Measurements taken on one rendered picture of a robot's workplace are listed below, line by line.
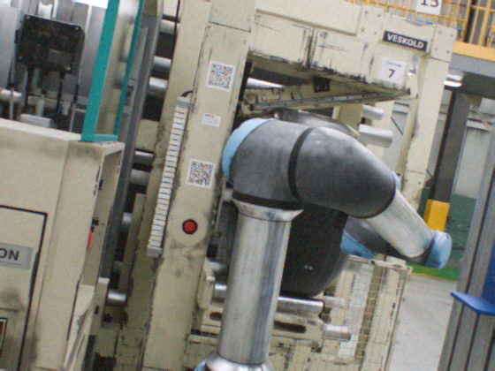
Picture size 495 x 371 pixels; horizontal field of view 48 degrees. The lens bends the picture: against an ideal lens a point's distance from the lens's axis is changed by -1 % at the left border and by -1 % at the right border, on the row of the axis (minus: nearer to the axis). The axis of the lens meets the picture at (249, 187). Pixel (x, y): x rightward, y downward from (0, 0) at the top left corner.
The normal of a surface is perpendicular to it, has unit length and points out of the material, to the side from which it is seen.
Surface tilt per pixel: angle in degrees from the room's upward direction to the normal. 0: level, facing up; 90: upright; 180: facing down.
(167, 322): 90
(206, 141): 90
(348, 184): 104
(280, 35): 90
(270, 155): 88
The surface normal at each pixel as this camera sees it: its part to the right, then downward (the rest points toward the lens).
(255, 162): -0.56, 0.04
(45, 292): 0.16, 0.09
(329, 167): -0.04, 0.04
